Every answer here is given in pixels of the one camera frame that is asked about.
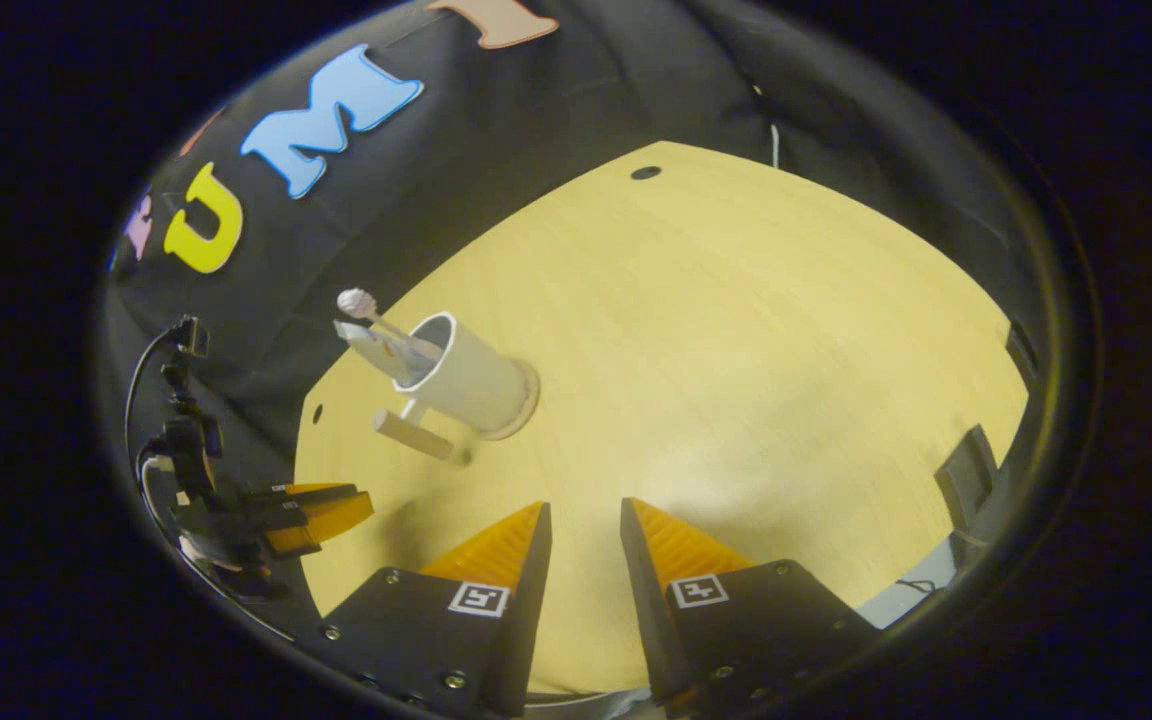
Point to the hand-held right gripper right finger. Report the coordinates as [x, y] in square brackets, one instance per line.
[648, 620]

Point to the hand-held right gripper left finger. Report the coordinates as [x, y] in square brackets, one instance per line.
[521, 620]

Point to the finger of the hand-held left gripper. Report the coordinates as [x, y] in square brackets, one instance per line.
[321, 520]
[321, 492]

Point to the white toothpaste tube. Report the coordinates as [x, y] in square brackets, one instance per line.
[376, 350]

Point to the light wooden desktop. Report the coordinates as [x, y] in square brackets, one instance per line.
[736, 350]

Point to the dark chair back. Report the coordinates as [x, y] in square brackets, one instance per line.
[966, 480]

